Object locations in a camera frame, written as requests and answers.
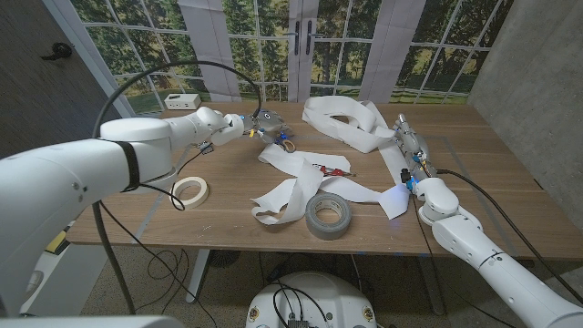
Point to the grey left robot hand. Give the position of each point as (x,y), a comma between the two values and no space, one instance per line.
(268,120)

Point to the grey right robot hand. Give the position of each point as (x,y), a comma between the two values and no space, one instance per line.
(416,150)

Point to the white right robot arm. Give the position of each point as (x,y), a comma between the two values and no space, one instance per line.
(501,273)

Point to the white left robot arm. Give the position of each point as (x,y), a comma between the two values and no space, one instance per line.
(68,177)

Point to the long white receipt paper strip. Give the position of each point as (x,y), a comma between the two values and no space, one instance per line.
(300,182)

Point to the white power box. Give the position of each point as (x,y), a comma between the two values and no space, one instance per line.
(182,102)

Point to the printed window forest backdrop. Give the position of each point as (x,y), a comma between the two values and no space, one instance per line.
(341,45)

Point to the beige masking tape roll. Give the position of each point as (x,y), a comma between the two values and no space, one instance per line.
(193,204)

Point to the grey table leg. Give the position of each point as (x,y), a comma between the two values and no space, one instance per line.
(432,287)

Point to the black round floor object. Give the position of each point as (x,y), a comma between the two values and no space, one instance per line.
(223,257)

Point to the white robot torso base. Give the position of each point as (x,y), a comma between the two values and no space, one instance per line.
(341,300)

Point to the white table leg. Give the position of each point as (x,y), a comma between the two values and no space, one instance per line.
(197,278)

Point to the yellow black foot pedal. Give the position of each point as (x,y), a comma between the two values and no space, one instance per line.
(57,245)

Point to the white floor board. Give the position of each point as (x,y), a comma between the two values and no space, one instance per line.
(68,282)

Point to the white robot torso edge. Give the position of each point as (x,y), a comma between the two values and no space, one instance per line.
(91,323)

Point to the grey duct tape roll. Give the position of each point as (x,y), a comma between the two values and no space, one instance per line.
(319,228)

